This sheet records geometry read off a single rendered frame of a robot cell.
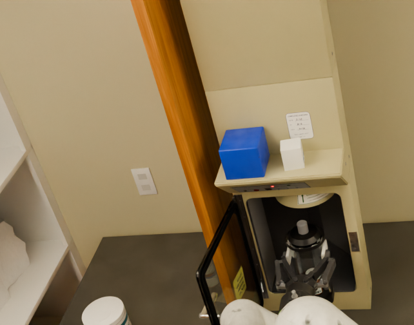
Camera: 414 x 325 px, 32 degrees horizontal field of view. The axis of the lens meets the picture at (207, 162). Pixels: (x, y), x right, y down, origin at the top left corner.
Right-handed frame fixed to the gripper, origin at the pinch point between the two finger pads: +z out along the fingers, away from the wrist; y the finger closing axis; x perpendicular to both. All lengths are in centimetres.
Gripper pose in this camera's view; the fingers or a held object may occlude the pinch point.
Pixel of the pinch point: (307, 249)
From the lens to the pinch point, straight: 201.9
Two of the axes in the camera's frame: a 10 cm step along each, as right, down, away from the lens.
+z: 2.1, -5.6, 8.0
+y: -9.5, 0.8, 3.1
